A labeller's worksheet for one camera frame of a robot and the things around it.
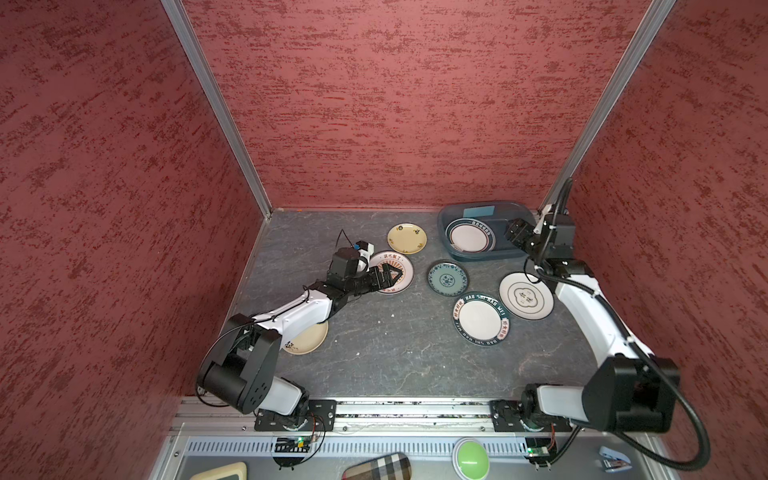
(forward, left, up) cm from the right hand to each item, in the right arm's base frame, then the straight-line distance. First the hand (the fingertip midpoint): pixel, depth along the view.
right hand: (511, 231), depth 84 cm
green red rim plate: (+17, +4, -21) cm, 27 cm away
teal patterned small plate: (-1, +15, -23) cm, 28 cm away
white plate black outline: (-11, -11, -23) cm, 28 cm away
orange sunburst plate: (+7, +32, -23) cm, 40 cm away
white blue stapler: (-52, -16, -23) cm, 59 cm away
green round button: (-51, +18, -21) cm, 58 cm away
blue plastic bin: (+27, -9, -20) cm, 34 cm away
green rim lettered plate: (-16, +7, -25) cm, 30 cm away
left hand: (-9, +35, -11) cm, 38 cm away
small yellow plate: (+16, +29, -22) cm, 39 cm away
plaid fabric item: (-52, +35, -20) cm, 66 cm away
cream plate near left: (-21, +61, -23) cm, 68 cm away
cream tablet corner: (-51, +71, -21) cm, 90 cm away
